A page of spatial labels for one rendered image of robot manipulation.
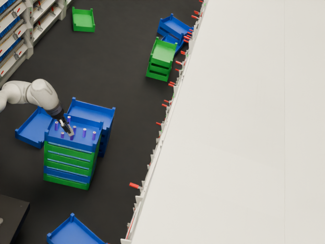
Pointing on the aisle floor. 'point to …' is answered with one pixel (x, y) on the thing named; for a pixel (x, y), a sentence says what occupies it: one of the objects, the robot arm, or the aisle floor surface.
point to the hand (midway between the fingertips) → (69, 130)
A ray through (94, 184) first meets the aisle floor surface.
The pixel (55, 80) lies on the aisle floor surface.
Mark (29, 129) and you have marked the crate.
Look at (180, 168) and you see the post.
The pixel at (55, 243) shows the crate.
